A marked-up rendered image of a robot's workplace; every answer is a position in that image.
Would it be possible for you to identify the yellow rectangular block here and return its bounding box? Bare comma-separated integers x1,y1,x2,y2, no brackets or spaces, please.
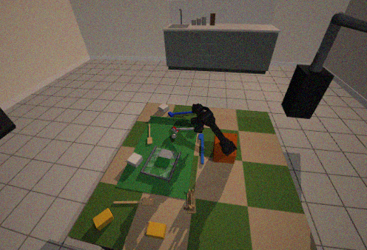
147,221,166,239
93,208,115,231

